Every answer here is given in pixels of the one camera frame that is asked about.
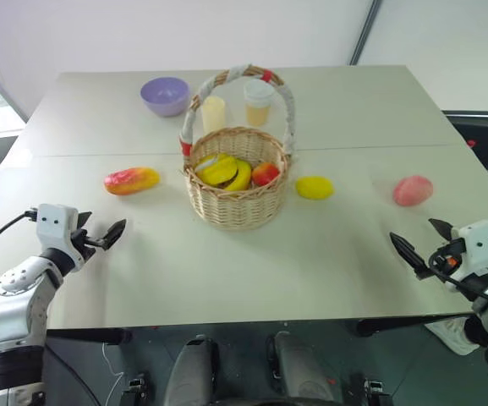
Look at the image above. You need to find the dark slanted pole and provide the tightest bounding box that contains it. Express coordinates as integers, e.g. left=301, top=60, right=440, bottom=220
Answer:
left=348, top=0, right=391, bottom=67

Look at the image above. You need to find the red yellow apple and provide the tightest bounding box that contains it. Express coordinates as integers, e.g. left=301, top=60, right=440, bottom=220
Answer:
left=250, top=162, right=282, bottom=188

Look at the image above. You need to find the purple bowl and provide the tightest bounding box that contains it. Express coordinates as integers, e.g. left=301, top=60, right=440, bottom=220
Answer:
left=140, top=76, right=192, bottom=118

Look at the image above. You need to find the thin white cable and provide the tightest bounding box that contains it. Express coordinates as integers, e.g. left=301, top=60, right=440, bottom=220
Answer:
left=101, top=341, right=127, bottom=406

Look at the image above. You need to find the yellow lemon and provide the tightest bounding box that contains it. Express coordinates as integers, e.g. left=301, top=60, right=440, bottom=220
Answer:
left=295, top=175, right=336, bottom=201

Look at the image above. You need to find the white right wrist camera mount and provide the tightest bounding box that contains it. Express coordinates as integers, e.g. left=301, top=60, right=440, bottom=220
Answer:
left=443, top=219, right=488, bottom=294

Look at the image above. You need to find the dark rounded shape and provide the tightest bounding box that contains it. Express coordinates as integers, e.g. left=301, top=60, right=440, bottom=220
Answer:
left=266, top=331, right=338, bottom=406
left=162, top=335, right=221, bottom=406

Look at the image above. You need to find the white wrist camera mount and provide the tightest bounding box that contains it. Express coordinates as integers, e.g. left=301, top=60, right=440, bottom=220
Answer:
left=443, top=219, right=488, bottom=294
left=36, top=203, right=80, bottom=264

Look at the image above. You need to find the plain yellow banana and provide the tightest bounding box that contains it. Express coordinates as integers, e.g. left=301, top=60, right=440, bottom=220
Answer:
left=223, top=158, right=254, bottom=193

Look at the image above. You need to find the pink peach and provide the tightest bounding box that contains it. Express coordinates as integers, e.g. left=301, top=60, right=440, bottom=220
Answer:
left=392, top=174, right=435, bottom=207

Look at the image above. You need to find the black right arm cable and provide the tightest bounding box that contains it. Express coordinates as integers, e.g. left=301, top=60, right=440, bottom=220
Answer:
left=431, top=253, right=488, bottom=312

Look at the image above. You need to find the cream plastic cup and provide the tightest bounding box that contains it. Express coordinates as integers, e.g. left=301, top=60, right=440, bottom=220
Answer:
left=201, top=95, right=228, bottom=134

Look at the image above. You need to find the wicker basket with handle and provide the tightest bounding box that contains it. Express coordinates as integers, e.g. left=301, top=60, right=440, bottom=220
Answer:
left=178, top=63, right=298, bottom=232

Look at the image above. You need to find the cup with white lid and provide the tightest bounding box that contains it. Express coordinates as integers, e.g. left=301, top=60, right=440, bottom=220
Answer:
left=243, top=80, right=276, bottom=127

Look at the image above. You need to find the yellow banana with white band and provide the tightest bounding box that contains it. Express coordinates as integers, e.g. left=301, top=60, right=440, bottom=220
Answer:
left=195, top=153, right=240, bottom=188

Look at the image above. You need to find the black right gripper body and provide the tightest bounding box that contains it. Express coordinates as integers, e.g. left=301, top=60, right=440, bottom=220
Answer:
left=428, top=238, right=467, bottom=278

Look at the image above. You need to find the red yellow mango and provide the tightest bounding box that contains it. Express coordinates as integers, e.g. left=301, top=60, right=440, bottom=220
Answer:
left=103, top=166, right=162, bottom=197

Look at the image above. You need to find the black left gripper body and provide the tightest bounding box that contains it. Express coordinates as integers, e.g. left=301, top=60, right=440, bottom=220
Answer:
left=71, top=228, right=101, bottom=270

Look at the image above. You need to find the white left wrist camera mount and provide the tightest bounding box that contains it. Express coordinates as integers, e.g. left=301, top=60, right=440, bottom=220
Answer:
left=36, top=203, right=80, bottom=264

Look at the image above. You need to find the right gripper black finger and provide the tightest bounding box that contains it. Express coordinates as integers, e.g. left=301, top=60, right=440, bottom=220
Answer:
left=428, top=217, right=454, bottom=242
left=389, top=231, right=431, bottom=280

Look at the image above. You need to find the white mesh object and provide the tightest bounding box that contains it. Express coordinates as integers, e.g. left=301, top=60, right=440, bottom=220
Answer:
left=424, top=315, right=482, bottom=357

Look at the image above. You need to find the dark table frame bar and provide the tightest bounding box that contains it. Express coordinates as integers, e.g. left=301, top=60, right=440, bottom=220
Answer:
left=43, top=327, right=134, bottom=347
left=354, top=313, right=474, bottom=338

